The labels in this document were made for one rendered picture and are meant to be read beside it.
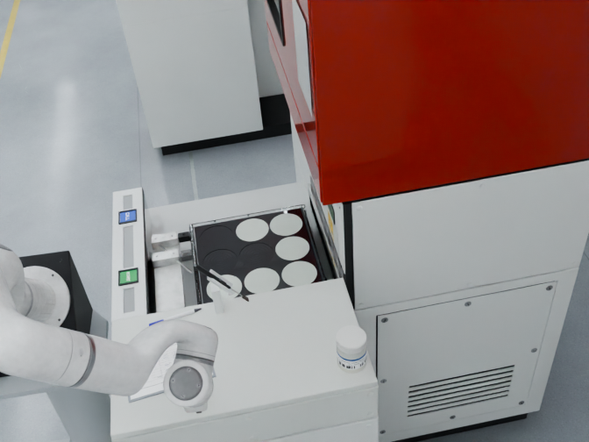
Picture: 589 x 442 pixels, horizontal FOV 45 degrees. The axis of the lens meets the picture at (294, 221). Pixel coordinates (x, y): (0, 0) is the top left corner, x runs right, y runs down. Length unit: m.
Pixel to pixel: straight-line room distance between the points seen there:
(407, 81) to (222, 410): 0.84
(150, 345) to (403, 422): 1.41
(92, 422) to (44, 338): 1.17
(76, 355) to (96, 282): 2.27
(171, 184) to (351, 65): 2.48
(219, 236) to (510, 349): 0.99
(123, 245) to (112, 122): 2.45
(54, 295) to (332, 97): 0.92
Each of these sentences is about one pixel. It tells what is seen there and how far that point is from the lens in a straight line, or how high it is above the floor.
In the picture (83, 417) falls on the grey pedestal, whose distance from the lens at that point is 2.28.
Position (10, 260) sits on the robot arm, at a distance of 1.63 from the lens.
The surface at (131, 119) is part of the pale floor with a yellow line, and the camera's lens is 4.49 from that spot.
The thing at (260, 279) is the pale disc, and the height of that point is 0.90.
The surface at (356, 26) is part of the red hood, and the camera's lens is 1.48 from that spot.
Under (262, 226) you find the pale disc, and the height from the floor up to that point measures 0.90.
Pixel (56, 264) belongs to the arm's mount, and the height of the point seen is 1.04.
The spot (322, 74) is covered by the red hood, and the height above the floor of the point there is 1.59.
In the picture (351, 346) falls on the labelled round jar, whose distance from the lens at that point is 1.63.
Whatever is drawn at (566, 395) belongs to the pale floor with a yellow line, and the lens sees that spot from 2.94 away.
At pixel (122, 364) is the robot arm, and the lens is 1.24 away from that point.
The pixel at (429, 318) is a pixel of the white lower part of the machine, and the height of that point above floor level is 0.72.
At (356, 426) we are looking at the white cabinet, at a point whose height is 0.80.
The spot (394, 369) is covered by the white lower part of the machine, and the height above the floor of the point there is 0.51.
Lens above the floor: 2.34
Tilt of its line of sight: 42 degrees down
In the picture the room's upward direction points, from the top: 6 degrees counter-clockwise
